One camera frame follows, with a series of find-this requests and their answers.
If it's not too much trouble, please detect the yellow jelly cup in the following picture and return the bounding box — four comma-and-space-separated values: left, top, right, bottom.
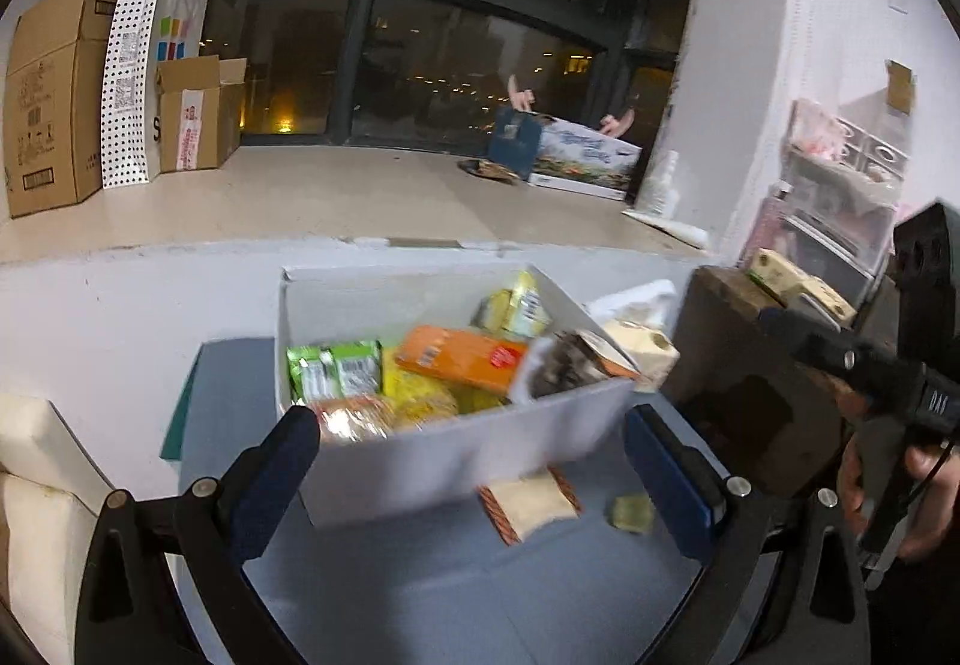
608, 493, 656, 535

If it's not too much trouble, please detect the clear bread packet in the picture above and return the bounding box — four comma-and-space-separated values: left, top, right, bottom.
313, 394, 392, 446

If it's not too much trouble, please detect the green snack packet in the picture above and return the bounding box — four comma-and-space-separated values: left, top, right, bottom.
285, 340, 382, 405

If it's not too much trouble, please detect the beige cracker packet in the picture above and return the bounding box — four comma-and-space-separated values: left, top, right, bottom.
477, 467, 583, 546

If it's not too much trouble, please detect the orange snack box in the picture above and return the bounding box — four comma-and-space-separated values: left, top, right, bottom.
395, 326, 529, 397

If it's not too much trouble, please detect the green yellow snack bag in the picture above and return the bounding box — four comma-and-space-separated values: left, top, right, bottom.
472, 270, 551, 342

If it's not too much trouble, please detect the person's right hand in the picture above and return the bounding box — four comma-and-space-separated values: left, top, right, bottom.
835, 434, 960, 561

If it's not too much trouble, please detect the white cardboard storage box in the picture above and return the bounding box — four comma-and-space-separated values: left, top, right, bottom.
275, 261, 636, 528

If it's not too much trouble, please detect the wooden side shelf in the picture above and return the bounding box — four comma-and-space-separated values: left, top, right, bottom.
661, 266, 859, 499

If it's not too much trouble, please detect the yellow patterned small box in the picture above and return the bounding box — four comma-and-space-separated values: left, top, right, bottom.
747, 248, 856, 327

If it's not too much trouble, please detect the tissue pack with tissue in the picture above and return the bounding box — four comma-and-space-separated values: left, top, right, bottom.
584, 278, 680, 392

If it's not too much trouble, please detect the white orange snack bag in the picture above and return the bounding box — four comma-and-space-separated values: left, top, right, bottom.
511, 330, 640, 402

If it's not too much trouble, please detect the plastic drawer organizer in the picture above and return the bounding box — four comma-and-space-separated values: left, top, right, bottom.
739, 94, 911, 308

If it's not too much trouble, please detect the white cushion seat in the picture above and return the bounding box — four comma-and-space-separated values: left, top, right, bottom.
2, 394, 110, 663

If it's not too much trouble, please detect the rolled white paper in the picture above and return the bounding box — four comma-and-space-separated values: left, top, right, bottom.
622, 209, 709, 251

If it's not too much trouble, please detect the printed landscape gift box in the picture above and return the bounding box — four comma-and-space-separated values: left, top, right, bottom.
487, 106, 641, 202

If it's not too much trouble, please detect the small brown tray on sill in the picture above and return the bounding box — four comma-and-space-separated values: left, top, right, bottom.
457, 158, 521, 186

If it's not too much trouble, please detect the open small cardboard box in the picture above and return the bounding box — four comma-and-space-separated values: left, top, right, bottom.
158, 56, 247, 173

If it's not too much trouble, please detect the tall brown cardboard box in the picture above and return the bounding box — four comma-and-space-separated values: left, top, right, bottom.
3, 0, 117, 218

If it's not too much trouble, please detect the white dotted paper bag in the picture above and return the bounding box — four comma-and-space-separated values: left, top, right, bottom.
99, 0, 208, 189

